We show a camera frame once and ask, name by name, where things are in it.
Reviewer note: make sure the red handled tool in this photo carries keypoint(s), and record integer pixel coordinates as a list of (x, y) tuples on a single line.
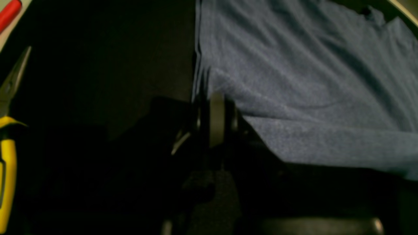
[(9, 13)]

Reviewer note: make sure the light blue t-shirt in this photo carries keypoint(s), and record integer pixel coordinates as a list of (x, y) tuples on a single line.
[(320, 83)]

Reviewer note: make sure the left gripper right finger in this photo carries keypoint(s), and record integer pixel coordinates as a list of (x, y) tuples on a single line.
[(279, 198)]

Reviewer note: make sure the black table cloth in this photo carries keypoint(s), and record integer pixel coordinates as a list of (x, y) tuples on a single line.
[(101, 63)]

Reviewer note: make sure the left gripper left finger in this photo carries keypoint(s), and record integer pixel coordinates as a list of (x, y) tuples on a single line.
[(97, 186)]

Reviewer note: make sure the yellow handled pliers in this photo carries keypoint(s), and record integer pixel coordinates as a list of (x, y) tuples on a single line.
[(8, 124)]

